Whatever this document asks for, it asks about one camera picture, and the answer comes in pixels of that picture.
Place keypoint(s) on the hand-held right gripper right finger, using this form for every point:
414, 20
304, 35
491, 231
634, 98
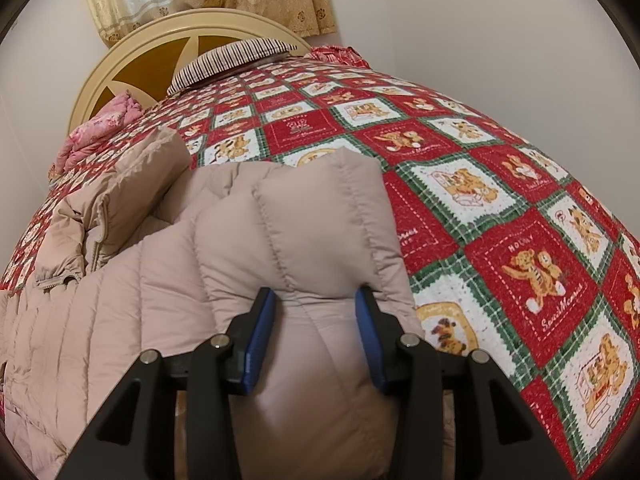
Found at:
369, 345

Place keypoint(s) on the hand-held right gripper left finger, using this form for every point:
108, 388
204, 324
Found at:
260, 340

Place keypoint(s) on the beige quilted down jacket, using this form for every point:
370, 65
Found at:
165, 280

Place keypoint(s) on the red patchwork bear print blanket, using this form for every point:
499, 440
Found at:
450, 170

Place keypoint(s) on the pink floral quilt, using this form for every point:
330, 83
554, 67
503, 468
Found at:
97, 127

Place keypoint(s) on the striped pillow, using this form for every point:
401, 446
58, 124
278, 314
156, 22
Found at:
227, 60

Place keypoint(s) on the round beige basket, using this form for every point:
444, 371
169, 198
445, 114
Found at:
145, 60

